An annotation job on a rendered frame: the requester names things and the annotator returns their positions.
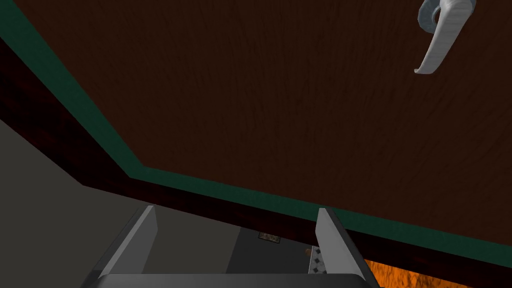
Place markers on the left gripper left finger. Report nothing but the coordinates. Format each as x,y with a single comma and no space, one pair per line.
134,244

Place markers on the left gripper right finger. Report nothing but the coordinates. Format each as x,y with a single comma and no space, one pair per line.
338,248

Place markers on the dark brown wooden door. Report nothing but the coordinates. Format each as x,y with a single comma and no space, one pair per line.
288,104

